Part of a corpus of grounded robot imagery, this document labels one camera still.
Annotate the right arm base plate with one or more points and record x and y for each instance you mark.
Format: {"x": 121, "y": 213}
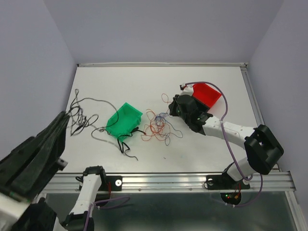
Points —
{"x": 223, "y": 182}

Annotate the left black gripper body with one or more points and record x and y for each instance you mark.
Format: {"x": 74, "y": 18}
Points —
{"x": 19, "y": 174}

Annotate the green plastic bin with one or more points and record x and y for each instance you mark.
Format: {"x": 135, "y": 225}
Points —
{"x": 123, "y": 122}

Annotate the red and black bin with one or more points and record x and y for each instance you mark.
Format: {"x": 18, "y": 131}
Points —
{"x": 205, "y": 95}

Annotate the front aluminium rail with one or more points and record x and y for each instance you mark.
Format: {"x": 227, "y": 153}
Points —
{"x": 275, "y": 181}

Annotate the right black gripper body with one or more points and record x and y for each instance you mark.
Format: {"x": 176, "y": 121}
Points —
{"x": 174, "y": 110}

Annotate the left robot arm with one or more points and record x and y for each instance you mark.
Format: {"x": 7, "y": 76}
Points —
{"x": 38, "y": 216}

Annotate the aluminium rail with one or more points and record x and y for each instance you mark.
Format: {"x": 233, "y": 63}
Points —
{"x": 251, "y": 116}
{"x": 275, "y": 181}

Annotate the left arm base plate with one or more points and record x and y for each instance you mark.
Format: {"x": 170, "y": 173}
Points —
{"x": 113, "y": 184}

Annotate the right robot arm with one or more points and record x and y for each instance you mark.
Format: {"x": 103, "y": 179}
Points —
{"x": 261, "y": 146}

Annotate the right aluminium rail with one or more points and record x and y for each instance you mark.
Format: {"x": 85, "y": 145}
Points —
{"x": 251, "y": 116}

